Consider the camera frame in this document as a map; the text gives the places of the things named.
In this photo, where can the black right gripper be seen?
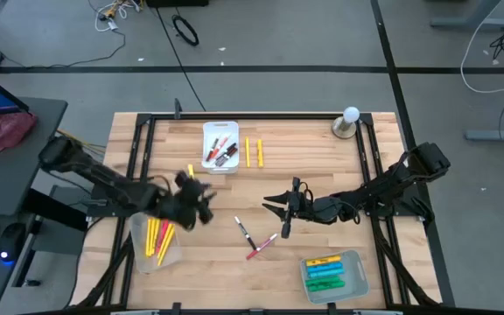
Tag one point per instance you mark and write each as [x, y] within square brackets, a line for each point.
[306, 210]

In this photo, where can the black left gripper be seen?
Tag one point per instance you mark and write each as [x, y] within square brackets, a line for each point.
[186, 201]

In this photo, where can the slim pink highlighter pen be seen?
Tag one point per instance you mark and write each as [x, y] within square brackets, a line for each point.
[163, 232]

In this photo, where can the pink Expo marker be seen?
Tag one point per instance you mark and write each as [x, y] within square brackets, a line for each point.
[261, 246]

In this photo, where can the dark brown Expo marker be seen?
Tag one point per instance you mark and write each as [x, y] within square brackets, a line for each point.
[245, 232]

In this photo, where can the black Expo marker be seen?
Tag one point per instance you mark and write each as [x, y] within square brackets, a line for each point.
[223, 161]

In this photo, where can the thick yellow highlighter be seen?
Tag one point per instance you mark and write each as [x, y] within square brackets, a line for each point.
[190, 170]
[260, 153]
[323, 261]

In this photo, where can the thick blue highlighter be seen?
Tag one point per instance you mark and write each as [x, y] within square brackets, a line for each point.
[324, 267]
[327, 273]

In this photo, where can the clear plastic bin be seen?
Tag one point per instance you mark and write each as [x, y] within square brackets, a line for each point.
[140, 262]

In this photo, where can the white plastic bin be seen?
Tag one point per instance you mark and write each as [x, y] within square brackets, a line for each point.
[221, 128]

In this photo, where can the thick green highlighter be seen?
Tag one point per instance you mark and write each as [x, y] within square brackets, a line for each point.
[322, 282]
[327, 286]

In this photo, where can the grey plastic bin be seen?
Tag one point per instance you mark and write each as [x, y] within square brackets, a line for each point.
[357, 280]

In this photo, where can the black computer mouse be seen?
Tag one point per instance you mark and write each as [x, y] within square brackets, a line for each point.
[11, 240]

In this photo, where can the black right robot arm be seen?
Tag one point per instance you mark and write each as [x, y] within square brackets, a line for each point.
[387, 188]

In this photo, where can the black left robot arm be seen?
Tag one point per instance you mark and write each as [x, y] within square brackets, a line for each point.
[103, 179]

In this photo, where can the white bulb on metal base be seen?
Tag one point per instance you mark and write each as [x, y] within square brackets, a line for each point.
[350, 114]

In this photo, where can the dark grey side desk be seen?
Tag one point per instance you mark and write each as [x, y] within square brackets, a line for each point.
[24, 175]

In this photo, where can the black box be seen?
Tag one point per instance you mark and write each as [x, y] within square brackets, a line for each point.
[177, 2]

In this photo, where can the blue-grey desk foot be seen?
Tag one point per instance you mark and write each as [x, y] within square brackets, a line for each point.
[497, 135]

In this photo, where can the grey desk leg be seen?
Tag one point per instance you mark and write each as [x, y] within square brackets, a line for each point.
[466, 22]

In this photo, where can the curved black bracket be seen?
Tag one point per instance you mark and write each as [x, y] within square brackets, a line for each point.
[177, 109]

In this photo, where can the black frame clamp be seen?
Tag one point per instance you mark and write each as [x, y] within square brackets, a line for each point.
[331, 306]
[176, 306]

